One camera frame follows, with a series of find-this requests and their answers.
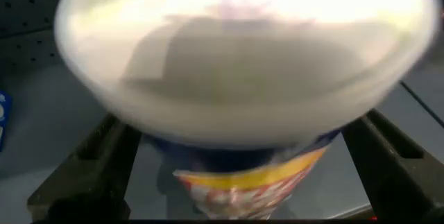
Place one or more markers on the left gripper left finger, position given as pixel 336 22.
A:
pixel 100 168

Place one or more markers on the white-lidded printed snack cup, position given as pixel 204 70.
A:
pixel 243 71

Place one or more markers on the blue snack pack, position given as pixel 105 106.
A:
pixel 4 118

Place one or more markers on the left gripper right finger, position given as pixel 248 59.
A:
pixel 392 168

